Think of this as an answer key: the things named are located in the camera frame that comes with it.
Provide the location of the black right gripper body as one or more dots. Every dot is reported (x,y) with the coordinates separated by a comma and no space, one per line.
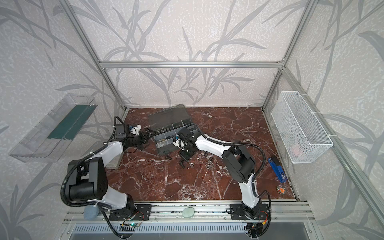
(186,154)

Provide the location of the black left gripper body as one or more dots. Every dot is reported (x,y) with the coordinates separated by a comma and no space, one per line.
(143,137)

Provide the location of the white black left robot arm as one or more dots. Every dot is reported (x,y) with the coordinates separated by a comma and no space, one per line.
(86,182)

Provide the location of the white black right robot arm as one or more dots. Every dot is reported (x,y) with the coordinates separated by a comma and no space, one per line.
(238,160)

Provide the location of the grey compartment organizer box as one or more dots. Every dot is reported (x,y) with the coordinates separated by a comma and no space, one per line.
(167,123)

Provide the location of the green circuit board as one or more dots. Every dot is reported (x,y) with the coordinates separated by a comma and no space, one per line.
(130,227)

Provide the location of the blue stapler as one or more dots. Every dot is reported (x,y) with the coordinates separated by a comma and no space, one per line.
(277,168)

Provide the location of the small round orange object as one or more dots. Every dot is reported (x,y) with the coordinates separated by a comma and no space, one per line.
(281,190)

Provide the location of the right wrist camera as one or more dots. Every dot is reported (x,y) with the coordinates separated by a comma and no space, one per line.
(178,142)

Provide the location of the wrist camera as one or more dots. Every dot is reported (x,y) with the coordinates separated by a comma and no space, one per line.
(178,142)
(126,131)

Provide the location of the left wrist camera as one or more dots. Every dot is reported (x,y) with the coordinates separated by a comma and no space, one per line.
(126,131)

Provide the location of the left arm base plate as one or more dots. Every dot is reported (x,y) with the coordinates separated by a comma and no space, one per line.
(141,213)

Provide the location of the aluminium horizontal frame bar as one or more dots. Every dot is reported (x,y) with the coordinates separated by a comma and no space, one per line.
(189,64)

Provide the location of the clear plastic wall bin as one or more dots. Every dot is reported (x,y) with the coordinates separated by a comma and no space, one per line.
(50,138)

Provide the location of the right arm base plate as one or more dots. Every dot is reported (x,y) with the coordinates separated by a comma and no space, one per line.
(242,212)

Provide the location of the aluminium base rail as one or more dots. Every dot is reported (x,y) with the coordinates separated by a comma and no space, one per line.
(216,212)

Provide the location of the white wire mesh basket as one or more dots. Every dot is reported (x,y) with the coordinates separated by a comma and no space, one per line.
(303,136)

